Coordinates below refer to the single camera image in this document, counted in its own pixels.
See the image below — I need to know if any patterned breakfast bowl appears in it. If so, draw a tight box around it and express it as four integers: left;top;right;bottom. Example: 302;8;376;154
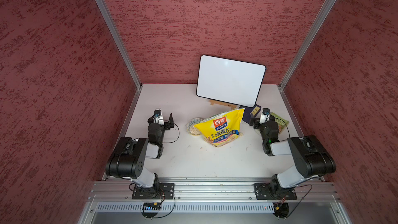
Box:
187;118;203;136

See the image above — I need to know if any yellow oats bag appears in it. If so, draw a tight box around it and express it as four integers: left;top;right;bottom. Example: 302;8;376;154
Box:
195;108;245;147

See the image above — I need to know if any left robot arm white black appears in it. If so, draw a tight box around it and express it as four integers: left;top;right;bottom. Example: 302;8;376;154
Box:
105;110;175;198

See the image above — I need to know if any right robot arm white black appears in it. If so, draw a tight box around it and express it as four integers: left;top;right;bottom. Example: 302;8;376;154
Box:
249;115;336;200

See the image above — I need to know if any green treehouse book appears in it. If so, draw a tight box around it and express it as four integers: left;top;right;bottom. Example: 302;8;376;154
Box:
271;112;290;137

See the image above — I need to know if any dark purple book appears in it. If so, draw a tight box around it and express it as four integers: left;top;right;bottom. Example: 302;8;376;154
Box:
242;104;261;124

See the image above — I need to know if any wooden easel stand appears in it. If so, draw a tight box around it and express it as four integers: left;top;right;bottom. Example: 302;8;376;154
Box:
209;100;237;110

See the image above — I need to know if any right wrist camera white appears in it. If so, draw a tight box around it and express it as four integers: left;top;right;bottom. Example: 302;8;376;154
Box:
259;108;270;124

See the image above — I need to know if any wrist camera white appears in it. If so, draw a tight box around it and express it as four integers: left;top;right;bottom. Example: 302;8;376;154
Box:
259;108;270;124
153;110;164;125

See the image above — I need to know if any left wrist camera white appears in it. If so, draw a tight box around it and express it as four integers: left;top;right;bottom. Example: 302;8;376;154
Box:
153;110;164;125

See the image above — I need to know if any white board black frame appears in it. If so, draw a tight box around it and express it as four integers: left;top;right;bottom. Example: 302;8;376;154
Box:
196;55;266;107

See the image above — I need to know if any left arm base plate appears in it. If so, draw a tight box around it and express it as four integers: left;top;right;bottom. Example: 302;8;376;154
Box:
131;183;175;200

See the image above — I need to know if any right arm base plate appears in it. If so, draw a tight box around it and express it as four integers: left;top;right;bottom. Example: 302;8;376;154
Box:
254;183;297;201

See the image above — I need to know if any aluminium front rail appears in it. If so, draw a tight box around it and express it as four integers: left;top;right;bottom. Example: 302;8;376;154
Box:
88;177;342;203

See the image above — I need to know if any left black cable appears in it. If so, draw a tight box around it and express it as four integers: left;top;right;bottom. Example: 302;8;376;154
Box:
139;189;176;219

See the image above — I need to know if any black cable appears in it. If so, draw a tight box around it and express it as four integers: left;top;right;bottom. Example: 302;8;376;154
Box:
139;189;176;219
273;184;313;218

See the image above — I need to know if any right black cable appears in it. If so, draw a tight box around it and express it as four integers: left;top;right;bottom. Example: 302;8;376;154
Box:
273;184;313;218

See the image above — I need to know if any left corner aluminium post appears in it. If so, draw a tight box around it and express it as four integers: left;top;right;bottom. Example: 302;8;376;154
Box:
95;0;142;90

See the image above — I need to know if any corner aluminium post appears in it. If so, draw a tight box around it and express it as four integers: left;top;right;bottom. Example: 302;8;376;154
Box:
95;0;142;90
278;0;337;92

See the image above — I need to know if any right corner aluminium post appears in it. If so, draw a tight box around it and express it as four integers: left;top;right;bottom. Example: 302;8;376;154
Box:
278;0;337;92

